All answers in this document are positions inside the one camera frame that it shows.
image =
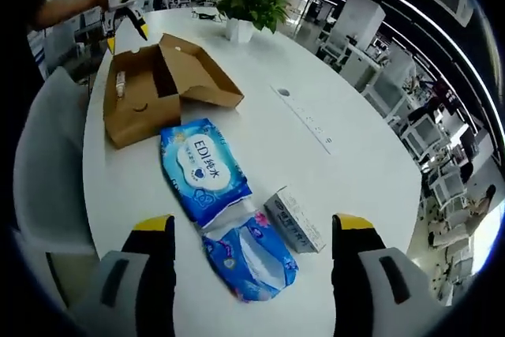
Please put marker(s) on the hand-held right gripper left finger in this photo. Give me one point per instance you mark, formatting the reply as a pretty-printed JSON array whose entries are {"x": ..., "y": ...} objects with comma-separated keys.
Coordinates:
[{"x": 150, "y": 274}]

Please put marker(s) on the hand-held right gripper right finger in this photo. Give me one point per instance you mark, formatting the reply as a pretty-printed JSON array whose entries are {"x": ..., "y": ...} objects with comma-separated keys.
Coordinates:
[{"x": 351, "y": 274}]

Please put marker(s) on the small white grey carton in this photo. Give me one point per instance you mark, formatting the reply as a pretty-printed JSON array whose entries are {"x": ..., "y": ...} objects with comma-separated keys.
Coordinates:
[{"x": 296, "y": 222}]

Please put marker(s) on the brown cardboard shoe box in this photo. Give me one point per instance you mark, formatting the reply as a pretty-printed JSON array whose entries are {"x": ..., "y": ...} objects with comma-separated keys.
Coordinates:
[{"x": 138, "y": 120}]

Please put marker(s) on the blue flowered soft tissue pack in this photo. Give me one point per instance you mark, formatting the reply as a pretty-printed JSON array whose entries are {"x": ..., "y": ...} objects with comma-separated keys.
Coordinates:
[{"x": 233, "y": 270}]

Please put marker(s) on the blue wet wipes pack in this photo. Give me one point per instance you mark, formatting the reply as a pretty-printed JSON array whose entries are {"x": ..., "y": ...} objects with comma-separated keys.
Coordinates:
[{"x": 201, "y": 171}]

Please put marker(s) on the green potted plant white pot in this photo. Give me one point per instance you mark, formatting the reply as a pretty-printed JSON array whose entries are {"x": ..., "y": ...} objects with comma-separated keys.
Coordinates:
[{"x": 252, "y": 5}]

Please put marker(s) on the grey mesh office chair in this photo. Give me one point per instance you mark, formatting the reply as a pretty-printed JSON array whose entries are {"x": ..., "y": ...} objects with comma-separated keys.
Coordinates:
[{"x": 51, "y": 155}]

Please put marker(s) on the group of white office chairs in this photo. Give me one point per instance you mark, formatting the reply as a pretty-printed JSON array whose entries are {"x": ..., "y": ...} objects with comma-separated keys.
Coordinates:
[{"x": 420, "y": 132}]

